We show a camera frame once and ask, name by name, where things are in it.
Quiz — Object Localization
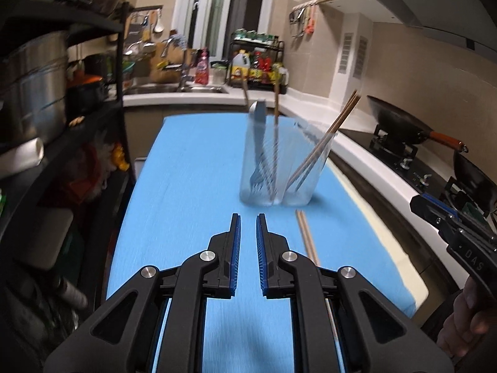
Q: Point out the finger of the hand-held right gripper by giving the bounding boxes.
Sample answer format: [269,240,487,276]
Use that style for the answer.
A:
[421,192,457,218]
[409,195,463,242]

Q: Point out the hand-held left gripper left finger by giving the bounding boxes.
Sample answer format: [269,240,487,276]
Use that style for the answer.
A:
[43,213,242,373]

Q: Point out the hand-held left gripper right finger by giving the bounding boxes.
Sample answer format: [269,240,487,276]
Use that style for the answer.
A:
[255,213,454,373]

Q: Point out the clear plastic utensil holder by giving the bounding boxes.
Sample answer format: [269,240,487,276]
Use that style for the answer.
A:
[239,118,338,207]

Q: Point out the wooden chopstick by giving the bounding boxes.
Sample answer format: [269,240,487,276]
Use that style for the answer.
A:
[295,94,362,193]
[299,209,322,268]
[295,209,317,268]
[285,89,358,193]

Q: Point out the person's right hand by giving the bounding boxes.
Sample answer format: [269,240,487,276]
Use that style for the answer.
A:
[437,280,497,358]

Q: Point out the black gas stove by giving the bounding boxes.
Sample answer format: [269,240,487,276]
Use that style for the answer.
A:
[342,124,497,242]

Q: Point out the blue table cloth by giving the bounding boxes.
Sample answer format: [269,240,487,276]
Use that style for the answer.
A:
[107,114,418,373]

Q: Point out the grey metal fork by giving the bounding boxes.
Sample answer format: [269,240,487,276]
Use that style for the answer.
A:
[248,100,269,195]

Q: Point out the white kitchen countertop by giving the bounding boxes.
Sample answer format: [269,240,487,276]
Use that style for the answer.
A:
[123,85,478,292]

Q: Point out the grey cylindrical bottle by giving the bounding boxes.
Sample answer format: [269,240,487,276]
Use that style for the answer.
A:
[54,276,90,311]

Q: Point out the red plastic bag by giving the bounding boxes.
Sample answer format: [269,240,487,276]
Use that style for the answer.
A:
[47,140,130,206]

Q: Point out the steel kitchen sink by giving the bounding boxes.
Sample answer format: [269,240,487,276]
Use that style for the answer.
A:
[124,83,230,96]

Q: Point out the yellow oil jug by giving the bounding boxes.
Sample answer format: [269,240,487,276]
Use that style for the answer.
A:
[232,50,251,86]

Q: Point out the row of sauce bottles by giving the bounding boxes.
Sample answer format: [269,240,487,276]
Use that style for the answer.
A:
[250,48,288,85]

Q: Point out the pink dish soap bottle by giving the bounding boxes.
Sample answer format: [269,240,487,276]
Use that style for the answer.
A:
[194,48,210,85]

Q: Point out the chrome sink faucet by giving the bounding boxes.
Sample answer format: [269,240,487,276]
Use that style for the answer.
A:
[161,37,193,91]

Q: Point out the black spice rack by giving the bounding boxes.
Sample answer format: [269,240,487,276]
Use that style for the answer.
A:
[228,33,289,94]

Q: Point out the dark pot orange lid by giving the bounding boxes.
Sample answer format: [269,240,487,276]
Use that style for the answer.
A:
[68,72,109,117]

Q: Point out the row of spice jars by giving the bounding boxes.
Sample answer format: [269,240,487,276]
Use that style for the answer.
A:
[235,28,280,45]

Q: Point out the black shelf rack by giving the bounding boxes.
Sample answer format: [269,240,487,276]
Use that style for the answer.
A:
[0,0,136,373]

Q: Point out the white paper roll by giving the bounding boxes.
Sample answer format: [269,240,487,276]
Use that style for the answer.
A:
[0,138,45,179]

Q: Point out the white framed window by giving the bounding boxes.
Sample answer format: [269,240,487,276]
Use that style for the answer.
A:
[171,0,272,82]

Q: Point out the large steel pot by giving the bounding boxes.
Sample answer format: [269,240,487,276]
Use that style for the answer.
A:
[0,31,71,144]

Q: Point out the black wok orange handle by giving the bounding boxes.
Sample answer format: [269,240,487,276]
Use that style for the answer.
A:
[367,95,468,154]

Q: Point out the white wall vent panel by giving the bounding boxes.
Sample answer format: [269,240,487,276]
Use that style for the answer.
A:
[338,33,369,86]

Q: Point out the wall rack of hanging tools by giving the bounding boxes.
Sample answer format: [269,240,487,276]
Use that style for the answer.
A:
[289,0,319,39]

